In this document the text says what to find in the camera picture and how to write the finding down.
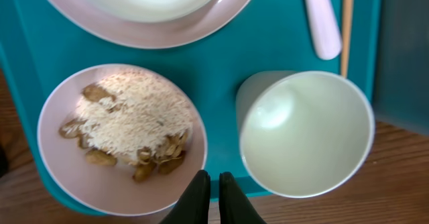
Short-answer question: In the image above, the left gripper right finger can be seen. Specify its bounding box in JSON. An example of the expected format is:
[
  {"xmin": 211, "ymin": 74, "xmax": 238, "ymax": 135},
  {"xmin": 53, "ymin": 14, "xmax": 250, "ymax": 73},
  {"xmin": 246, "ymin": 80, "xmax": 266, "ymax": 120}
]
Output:
[{"xmin": 219, "ymin": 172, "xmax": 266, "ymax": 224}]

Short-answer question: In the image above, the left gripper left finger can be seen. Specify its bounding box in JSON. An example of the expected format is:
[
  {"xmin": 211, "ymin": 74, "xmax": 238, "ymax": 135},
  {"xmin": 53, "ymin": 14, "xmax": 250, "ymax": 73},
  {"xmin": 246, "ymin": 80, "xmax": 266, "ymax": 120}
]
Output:
[{"xmin": 160, "ymin": 170, "xmax": 210, "ymax": 224}]

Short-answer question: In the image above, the small bowl with nuts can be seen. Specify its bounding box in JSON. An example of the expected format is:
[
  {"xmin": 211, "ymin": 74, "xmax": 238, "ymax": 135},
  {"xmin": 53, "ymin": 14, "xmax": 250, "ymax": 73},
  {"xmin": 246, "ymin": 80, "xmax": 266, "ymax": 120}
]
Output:
[{"xmin": 37, "ymin": 64, "xmax": 208, "ymax": 217}]

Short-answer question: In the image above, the pile of rice and nuts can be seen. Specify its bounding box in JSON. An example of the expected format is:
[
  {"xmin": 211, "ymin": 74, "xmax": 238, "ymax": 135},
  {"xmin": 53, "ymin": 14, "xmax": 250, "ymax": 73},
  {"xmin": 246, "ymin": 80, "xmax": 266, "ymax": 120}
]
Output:
[{"xmin": 58, "ymin": 71, "xmax": 194, "ymax": 182}]

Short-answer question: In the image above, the white plastic cup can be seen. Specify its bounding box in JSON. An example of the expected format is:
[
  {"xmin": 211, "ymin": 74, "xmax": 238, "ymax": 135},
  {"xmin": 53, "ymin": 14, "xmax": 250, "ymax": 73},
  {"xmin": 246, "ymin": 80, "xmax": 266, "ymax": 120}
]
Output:
[{"xmin": 236, "ymin": 70, "xmax": 375, "ymax": 199}]

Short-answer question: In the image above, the large white plate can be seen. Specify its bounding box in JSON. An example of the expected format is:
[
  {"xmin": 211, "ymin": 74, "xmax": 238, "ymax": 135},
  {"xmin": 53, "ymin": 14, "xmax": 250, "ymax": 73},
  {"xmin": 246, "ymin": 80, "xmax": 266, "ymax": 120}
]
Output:
[{"xmin": 48, "ymin": 0, "xmax": 250, "ymax": 49}]

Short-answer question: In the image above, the white plastic fork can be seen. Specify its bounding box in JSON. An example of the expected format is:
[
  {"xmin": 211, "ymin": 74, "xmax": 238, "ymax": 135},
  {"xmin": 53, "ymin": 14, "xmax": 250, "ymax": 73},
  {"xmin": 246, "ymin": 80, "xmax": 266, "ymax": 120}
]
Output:
[{"xmin": 305, "ymin": 0, "xmax": 342, "ymax": 60}]

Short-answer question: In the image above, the grey dish rack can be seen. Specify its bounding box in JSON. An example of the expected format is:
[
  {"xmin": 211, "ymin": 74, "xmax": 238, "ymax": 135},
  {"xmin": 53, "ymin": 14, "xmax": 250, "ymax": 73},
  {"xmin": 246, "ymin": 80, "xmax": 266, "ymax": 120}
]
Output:
[{"xmin": 373, "ymin": 0, "xmax": 428, "ymax": 135}]

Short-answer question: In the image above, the teal plastic tray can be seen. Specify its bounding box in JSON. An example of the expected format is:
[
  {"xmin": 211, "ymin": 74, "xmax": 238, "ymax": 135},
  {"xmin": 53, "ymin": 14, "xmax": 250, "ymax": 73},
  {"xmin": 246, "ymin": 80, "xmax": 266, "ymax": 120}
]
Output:
[{"xmin": 0, "ymin": 0, "xmax": 383, "ymax": 217}]

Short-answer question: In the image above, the wooden chopstick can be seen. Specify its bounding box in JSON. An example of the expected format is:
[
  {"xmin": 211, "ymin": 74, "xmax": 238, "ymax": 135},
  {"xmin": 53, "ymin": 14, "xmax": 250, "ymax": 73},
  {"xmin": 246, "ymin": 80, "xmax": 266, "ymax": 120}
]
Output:
[{"xmin": 341, "ymin": 0, "xmax": 354, "ymax": 78}]

